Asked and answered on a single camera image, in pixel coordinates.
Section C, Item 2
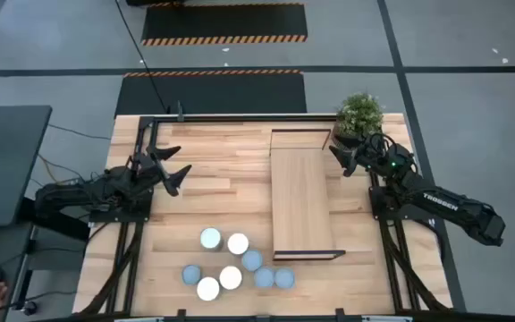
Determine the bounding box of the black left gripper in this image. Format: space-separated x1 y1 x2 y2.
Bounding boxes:
125 145 193 198

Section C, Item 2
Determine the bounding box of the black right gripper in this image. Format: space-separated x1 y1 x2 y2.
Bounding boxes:
328 132 415 180

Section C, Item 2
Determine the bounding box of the tall peas can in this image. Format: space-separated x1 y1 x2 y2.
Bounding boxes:
199 226 224 251

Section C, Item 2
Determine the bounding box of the tall peaches can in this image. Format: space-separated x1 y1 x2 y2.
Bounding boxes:
226 232 250 257

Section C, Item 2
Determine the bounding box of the teal tuna can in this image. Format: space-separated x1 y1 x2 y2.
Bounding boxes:
181 264 203 287

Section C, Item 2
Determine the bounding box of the pale can smiling pea pod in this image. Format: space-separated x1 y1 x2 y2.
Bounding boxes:
241 249 265 273

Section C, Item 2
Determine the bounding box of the tall corn can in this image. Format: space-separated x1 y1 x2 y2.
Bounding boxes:
218 265 243 292

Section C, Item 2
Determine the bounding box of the tall oranges can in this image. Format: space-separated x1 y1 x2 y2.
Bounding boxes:
196 275 221 302

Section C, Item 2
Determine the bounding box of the green potted plant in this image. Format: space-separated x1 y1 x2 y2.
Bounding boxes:
332 91 386 151

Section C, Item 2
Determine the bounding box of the black hazard-striped floor mat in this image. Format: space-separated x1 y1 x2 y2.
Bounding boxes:
139 2 308 47
114 69 308 115

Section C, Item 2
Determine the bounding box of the dark grey desk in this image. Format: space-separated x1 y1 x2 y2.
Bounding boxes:
0 105 54 228

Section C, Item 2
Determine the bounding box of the light grey desk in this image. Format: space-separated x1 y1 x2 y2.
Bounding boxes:
0 222 39 322

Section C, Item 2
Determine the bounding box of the black aluminium table frame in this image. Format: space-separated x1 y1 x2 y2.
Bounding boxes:
73 114 453 322

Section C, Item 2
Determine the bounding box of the black floor cable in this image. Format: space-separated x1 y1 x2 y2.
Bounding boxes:
114 0 170 114

